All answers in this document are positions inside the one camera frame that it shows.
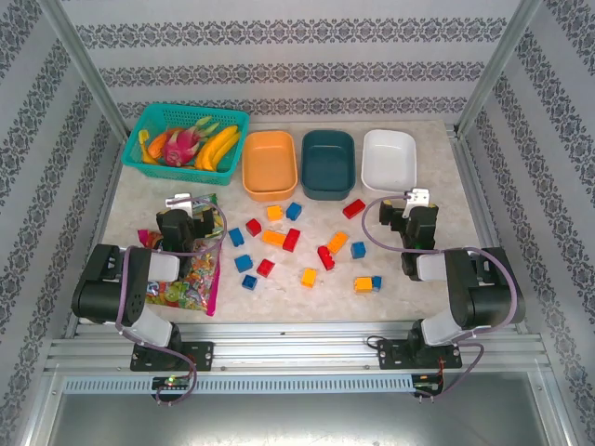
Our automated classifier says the small green candy bag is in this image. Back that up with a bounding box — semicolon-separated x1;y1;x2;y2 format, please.
188;193;229;241

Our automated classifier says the white plastic container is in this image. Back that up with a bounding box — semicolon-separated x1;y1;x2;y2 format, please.
361;128;417;194

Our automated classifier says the teal plastic mesh basket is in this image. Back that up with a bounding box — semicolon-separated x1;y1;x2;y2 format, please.
120;102;251;187

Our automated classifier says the large colourful fruit candy bag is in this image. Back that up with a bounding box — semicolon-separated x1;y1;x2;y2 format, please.
137;227;223;317

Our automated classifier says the yellow toy banana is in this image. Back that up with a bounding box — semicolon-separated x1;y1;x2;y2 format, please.
208;132;243;173
193;125;239;171

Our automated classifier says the orange plastic container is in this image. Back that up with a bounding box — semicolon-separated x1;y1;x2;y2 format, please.
241;130;298;203

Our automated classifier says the dark teal plastic container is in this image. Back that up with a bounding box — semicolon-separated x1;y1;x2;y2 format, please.
300;129;357;202

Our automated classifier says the pink toy dragon fruit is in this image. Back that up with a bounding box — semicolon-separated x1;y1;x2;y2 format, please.
160;115;220;167

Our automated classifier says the orange toy fruit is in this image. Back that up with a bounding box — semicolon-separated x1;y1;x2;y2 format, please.
147;132;168;158

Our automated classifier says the left small circuit board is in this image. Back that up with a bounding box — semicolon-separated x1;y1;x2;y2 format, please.
152;375;192;390

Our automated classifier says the small circuit board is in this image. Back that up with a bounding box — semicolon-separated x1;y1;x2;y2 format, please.
152;375;192;390
415;374;445;396

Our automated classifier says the right small circuit board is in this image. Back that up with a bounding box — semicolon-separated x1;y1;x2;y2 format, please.
415;374;445;396

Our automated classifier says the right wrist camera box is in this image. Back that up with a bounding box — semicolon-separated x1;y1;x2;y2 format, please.
402;188;430;219

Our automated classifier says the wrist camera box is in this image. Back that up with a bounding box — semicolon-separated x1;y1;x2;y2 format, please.
402;188;430;219
165;192;194;217

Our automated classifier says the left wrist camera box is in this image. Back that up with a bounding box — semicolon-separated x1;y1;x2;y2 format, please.
165;192;194;217

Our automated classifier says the right aluminium side rail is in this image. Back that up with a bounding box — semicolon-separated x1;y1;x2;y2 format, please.
450;132;529;335

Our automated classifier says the aluminium side rail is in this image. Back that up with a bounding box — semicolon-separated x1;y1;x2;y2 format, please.
450;132;529;335
62;134;129;338

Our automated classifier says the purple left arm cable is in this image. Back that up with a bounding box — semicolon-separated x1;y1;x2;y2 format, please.
113;197;229;408

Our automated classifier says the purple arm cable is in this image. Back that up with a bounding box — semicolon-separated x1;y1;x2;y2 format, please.
113;197;229;408
362;193;520;403

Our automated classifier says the left aluminium side rail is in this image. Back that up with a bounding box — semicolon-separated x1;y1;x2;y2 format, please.
62;134;129;338

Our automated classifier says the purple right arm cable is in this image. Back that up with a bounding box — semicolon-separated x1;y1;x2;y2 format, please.
362;193;520;403

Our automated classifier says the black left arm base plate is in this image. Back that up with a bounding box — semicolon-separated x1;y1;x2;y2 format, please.
129;341;215;373

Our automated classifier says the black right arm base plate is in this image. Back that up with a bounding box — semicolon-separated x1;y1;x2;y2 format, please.
377;338;464;371

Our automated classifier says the aluminium mounting rail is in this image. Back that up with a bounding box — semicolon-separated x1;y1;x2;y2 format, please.
44;320;554;373

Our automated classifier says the white slotted cable duct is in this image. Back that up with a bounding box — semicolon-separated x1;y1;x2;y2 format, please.
62;374;415;395

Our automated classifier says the right aluminium frame post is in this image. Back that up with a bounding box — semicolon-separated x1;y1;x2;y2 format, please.
455;0;543;136

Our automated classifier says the aluminium frame post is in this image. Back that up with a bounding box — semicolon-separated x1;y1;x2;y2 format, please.
455;0;543;136
36;0;131;138

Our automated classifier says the left aluminium frame post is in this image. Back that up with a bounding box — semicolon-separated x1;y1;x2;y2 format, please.
36;0;131;138

